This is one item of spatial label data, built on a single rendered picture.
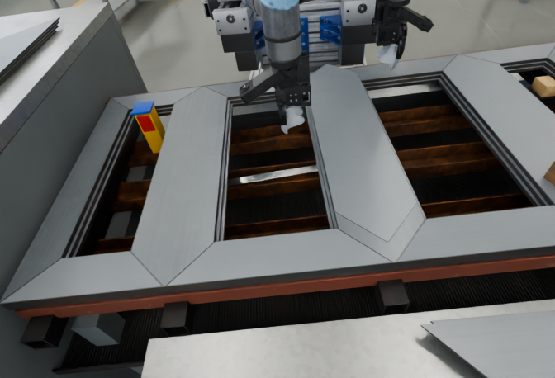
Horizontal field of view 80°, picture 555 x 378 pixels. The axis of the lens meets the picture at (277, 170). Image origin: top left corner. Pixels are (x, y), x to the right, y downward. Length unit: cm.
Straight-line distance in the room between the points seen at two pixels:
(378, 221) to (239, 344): 37
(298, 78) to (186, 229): 42
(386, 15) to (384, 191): 49
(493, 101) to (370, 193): 51
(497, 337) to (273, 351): 40
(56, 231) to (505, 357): 93
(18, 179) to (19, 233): 12
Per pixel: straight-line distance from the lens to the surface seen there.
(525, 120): 109
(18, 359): 100
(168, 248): 76
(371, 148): 88
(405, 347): 73
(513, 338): 75
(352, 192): 77
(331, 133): 93
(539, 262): 86
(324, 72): 120
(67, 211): 96
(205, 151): 93
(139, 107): 114
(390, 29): 103
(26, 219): 99
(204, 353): 74
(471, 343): 72
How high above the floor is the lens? 143
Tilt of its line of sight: 45 degrees down
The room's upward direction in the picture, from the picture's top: 9 degrees counter-clockwise
